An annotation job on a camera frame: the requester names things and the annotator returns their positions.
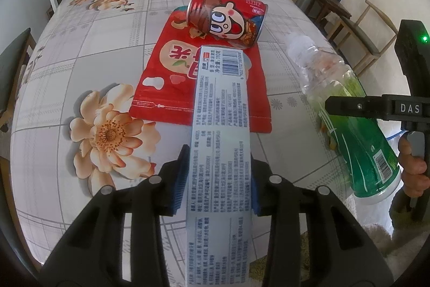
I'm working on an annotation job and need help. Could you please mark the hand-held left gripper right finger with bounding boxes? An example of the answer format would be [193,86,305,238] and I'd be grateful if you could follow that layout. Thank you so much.
[250,159,393,287]

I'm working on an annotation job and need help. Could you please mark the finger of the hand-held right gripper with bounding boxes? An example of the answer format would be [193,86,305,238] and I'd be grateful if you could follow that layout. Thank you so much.
[324,95,388,120]

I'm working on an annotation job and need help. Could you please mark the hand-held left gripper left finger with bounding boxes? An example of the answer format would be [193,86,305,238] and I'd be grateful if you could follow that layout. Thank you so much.
[40,144,192,287]

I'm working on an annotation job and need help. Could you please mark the green label plastic bottle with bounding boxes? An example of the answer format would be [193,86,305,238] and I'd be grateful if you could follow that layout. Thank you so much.
[285,32,403,206]

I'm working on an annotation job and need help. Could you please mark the white box with orange print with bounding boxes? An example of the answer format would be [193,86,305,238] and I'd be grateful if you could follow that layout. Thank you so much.
[184,44,253,287]

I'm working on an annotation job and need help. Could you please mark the red snack bag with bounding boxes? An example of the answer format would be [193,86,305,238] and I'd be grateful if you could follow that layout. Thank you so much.
[129,6,273,133]

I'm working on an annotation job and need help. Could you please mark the red cartoon drink can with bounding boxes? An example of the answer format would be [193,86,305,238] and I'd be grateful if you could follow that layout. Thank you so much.
[187,0,269,49]

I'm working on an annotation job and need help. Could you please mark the person's right hand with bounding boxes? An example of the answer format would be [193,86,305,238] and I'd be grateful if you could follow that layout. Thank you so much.
[397,136,430,199]

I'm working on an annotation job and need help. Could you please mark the light wooden chair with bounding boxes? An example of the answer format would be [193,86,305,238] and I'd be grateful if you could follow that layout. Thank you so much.
[346,1,405,61]

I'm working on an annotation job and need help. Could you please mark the dark wooden stool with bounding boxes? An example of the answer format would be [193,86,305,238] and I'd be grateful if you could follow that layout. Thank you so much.
[305,0,352,40]

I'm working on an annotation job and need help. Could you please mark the beige fuzzy cloth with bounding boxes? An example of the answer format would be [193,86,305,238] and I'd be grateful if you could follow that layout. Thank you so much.
[361,222,430,287]

